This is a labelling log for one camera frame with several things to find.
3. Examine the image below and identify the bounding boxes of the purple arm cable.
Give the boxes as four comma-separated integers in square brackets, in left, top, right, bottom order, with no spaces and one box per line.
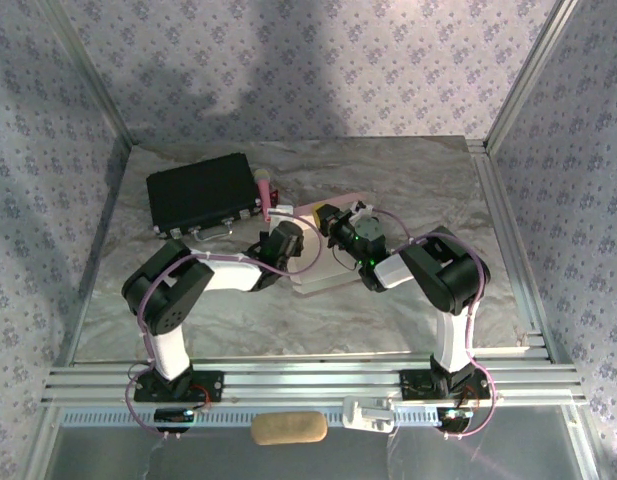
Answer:
[125,209,324,441]
[372,207,499,441]

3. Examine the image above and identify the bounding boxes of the pink paper box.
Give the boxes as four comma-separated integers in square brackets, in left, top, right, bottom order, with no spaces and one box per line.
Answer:
[287,194,374,296]

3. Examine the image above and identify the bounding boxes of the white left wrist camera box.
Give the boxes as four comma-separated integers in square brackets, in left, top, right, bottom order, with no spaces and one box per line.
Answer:
[266,203,295,224]

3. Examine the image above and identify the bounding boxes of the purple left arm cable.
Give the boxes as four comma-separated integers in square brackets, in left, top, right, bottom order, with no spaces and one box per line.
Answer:
[125,209,324,441]

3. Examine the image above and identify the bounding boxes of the aluminium front frame rails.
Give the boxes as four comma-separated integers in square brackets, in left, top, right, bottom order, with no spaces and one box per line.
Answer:
[42,357,587,406]

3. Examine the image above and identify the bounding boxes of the aluminium corner frame post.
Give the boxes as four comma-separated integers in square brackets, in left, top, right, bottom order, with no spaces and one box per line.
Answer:
[42,0,137,149]
[485,0,579,151]

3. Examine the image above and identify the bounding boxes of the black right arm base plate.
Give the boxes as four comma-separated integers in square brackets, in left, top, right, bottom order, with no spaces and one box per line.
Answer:
[400,369,492,401]

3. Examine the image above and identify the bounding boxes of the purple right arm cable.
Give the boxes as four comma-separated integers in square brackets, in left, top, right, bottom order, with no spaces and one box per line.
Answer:
[372,207,499,441]

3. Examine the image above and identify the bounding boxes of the black hard case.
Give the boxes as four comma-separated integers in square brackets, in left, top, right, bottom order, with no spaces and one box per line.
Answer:
[145,152,269,239]

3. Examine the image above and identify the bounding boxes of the white plastic clamp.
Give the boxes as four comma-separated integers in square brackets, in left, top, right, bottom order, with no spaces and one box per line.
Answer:
[341,395,397,434]

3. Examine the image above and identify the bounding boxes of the aluminium side frame rail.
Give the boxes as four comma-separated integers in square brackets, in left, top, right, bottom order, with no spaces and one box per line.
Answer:
[467,139,554,361]

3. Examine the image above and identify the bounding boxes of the grey slotted cable duct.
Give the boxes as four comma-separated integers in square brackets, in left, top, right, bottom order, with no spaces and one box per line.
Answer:
[60,404,574,427]

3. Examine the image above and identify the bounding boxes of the pink microphone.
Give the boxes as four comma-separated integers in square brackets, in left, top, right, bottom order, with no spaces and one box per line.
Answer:
[252,168,282,221]

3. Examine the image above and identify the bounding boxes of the small black controller board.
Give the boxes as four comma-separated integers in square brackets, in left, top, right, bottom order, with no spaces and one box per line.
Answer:
[155,407,195,434]
[436,407,475,434]

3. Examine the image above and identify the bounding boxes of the tan sponge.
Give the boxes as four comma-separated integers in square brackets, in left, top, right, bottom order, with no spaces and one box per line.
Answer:
[250,410,328,446]

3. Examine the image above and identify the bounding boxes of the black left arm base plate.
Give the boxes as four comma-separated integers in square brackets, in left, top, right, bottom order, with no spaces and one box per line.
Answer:
[132,369,224,404]

